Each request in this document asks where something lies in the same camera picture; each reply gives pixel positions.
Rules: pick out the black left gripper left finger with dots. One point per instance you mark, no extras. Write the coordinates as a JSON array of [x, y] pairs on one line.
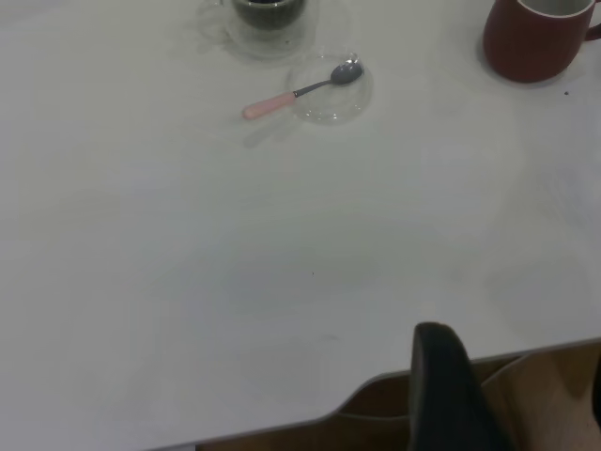
[[446, 390]]

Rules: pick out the dark coffee beans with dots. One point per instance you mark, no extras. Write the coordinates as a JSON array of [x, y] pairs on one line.
[[267, 14]]

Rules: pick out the clear round glass lid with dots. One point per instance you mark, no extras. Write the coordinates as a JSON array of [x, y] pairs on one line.
[[328, 105]]

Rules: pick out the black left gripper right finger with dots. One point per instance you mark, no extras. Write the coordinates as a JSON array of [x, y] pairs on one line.
[[597, 390]]

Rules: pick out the red ceramic mug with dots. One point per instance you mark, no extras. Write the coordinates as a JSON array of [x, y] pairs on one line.
[[526, 47]]

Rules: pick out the clear double wall glass cup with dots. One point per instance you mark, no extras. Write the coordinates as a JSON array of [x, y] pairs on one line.
[[277, 44]]

